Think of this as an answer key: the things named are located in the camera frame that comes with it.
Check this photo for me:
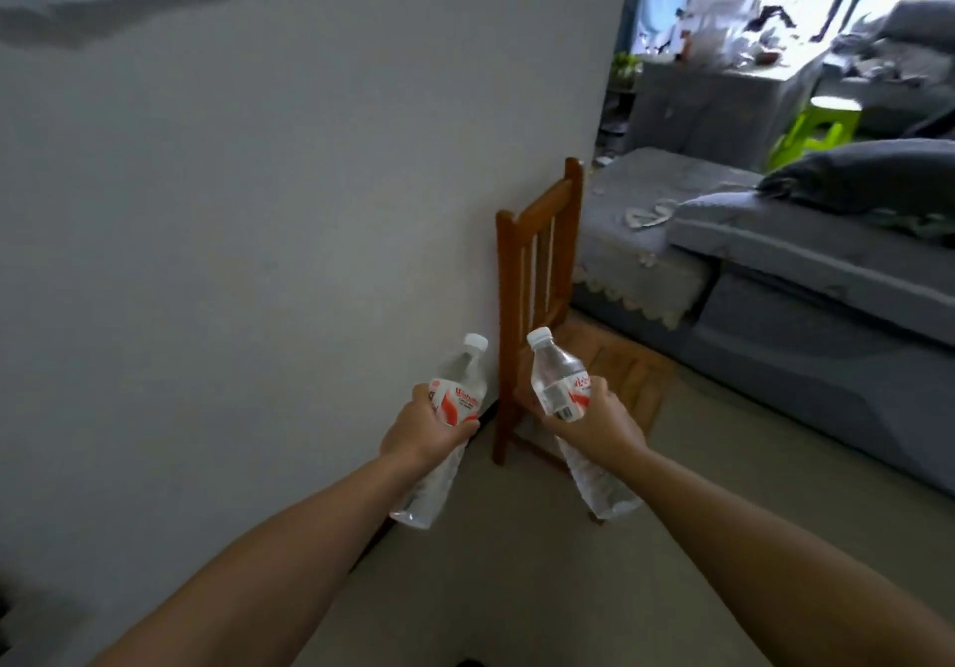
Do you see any clear water bottle red label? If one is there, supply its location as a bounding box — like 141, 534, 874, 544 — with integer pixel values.
389, 333, 489, 530
527, 326, 644, 521

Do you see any person's left forearm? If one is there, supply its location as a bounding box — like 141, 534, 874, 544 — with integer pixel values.
88, 453, 423, 667

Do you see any person's left hand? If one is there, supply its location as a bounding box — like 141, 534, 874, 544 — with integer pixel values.
379, 383, 480, 478

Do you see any person's right forearm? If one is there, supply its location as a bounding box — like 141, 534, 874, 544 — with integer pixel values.
606, 441, 955, 667

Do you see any brown wooden chair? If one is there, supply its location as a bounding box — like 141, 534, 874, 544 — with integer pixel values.
491, 157, 676, 475

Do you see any grey lace-trimmed sofa cover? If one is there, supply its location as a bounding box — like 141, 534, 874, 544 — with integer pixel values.
573, 147, 764, 332

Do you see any person's right hand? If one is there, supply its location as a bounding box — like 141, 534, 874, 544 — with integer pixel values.
542, 376, 649, 475

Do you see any grey sofa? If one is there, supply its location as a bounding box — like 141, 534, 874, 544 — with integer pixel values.
571, 147, 955, 496

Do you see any grey pillow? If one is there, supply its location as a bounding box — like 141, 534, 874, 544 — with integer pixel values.
757, 138, 955, 217

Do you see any green plastic stool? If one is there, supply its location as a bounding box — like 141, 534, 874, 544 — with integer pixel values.
766, 95, 863, 172

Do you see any grey cabinet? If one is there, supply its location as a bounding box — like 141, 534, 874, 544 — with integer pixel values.
625, 43, 829, 172

